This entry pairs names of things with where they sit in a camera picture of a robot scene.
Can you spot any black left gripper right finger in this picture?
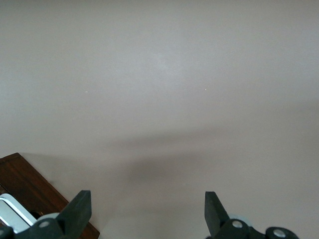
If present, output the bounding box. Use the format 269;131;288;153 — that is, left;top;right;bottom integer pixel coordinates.
204;191;300;239

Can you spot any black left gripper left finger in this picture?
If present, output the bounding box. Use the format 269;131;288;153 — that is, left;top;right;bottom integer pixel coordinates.
0;190;92;239

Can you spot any dark brown wooden drawer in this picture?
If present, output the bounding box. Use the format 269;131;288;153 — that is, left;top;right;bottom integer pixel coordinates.
0;152;101;239

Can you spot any brown table cover sheet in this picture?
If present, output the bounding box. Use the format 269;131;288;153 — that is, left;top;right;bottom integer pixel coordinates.
0;0;319;239

